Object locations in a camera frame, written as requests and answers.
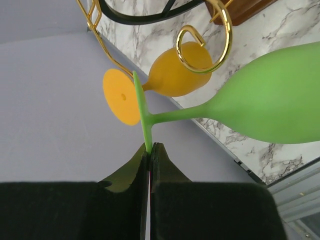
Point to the green plastic wine glass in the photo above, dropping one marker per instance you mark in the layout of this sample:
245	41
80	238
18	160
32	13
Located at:
274	98

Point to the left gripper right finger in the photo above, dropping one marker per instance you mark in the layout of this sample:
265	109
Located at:
181	209

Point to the orange plastic wine glass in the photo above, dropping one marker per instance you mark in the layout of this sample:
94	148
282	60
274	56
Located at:
167	77

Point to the gold wire wine glass rack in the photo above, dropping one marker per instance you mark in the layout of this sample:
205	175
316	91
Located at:
141	29

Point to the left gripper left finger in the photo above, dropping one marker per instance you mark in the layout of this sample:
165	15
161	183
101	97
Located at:
114	208

